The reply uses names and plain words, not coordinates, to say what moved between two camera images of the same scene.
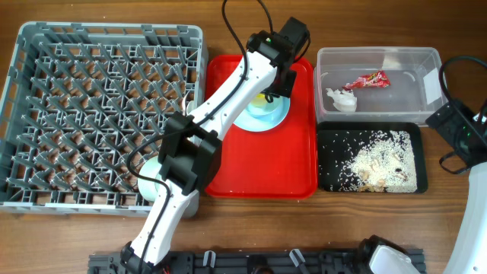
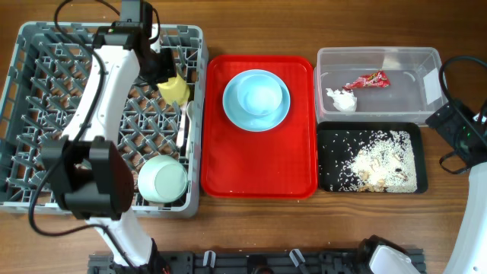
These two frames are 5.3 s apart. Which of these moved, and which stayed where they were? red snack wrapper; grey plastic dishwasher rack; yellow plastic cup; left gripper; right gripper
Moved: left gripper; yellow plastic cup
Stayed: red snack wrapper; grey plastic dishwasher rack; right gripper
